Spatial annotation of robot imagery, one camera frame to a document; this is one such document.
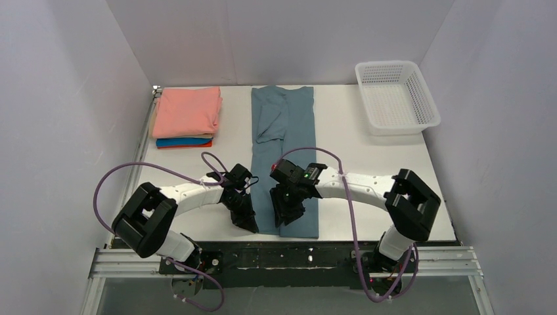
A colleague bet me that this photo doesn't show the blue-grey t shirt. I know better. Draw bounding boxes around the blue-grey t shirt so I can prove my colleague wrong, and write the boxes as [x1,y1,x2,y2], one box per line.
[250,86,320,238]

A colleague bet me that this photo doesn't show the white plastic basket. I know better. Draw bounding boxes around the white plastic basket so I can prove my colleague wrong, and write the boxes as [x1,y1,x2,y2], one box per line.
[355,60,441,136]

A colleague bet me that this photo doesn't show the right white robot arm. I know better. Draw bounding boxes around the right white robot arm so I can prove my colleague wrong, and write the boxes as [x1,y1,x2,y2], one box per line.
[270,159,441,268]

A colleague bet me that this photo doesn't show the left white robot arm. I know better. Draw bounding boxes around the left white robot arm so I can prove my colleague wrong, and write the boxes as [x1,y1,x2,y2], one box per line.
[112,164,259,263]

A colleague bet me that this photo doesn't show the orange folded t shirt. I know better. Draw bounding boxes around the orange folded t shirt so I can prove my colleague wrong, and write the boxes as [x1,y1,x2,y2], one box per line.
[157,140,213,150]

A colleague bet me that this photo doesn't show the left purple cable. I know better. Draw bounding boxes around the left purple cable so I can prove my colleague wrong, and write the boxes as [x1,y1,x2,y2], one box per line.
[93,152,226,313]

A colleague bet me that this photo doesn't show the aluminium frame rail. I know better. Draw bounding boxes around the aluminium frame rail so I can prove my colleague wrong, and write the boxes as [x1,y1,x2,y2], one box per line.
[80,86,495,315]

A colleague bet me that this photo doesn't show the purple cable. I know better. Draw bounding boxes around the purple cable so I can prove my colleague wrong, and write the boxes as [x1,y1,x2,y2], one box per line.
[93,152,226,313]
[274,146,420,304]

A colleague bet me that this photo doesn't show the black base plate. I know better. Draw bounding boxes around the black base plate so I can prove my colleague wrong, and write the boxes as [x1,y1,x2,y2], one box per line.
[158,240,419,291]

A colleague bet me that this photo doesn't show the pink folded t shirt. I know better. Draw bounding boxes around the pink folded t shirt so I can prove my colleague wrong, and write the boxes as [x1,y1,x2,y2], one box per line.
[151,87,223,139]

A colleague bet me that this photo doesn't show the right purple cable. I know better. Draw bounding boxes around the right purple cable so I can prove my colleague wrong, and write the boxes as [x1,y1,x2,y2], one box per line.
[274,146,420,304]

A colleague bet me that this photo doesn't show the blue folded t shirt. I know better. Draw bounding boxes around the blue folded t shirt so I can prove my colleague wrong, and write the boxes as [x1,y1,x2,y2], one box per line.
[155,138,213,147]

